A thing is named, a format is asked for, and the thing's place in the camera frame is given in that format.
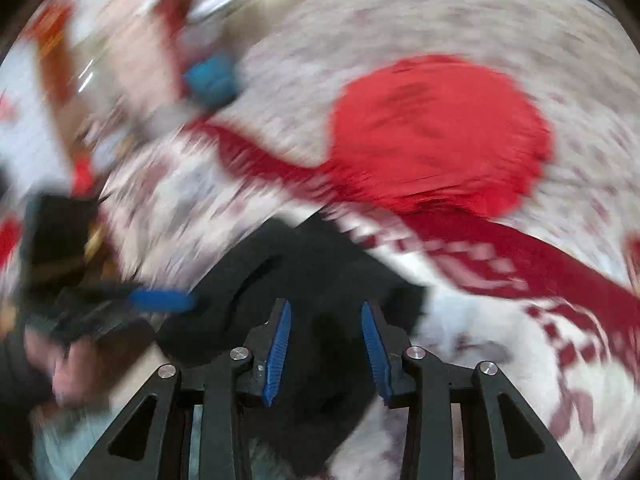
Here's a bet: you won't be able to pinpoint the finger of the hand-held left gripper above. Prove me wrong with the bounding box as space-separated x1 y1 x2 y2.
55 284 198 342

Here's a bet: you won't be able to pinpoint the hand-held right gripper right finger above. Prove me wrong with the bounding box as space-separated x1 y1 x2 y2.
360 301 584 480

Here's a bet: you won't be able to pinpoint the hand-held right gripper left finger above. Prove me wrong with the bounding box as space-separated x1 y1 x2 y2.
70 299 292 480

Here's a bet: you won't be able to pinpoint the black pants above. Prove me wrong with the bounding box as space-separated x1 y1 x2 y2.
155 212 431 478

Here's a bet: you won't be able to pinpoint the person's left forearm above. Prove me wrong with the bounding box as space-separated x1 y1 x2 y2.
0 330 56 411

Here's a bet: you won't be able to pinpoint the person's left hand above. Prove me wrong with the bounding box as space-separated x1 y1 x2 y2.
22 327 121 408

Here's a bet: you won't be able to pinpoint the red and white plush blanket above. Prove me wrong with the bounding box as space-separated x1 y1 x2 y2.
95 120 640 480

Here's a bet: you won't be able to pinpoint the blue bag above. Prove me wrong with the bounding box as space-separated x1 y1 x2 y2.
182 56 240 111

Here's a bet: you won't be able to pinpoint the red round frilled cushion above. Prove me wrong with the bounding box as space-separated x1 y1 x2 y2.
325 54 556 218

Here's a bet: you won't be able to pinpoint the red cloth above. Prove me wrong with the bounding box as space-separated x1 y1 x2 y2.
159 0 195 97

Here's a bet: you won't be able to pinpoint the small-flower print quilt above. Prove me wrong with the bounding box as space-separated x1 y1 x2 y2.
220 0 640 281

